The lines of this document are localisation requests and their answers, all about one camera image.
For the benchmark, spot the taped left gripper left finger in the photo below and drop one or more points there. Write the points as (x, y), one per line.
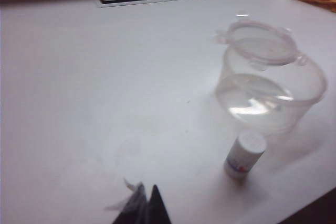
(136, 208)

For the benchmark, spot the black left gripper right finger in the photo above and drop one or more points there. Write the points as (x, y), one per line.
(158, 208)

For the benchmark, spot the small white medicine bottle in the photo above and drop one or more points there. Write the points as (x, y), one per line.
(242, 158)

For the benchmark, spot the round clear plastic box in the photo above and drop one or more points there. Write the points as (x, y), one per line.
(262, 103)

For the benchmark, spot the clear round snap lid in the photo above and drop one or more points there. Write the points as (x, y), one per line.
(260, 45)

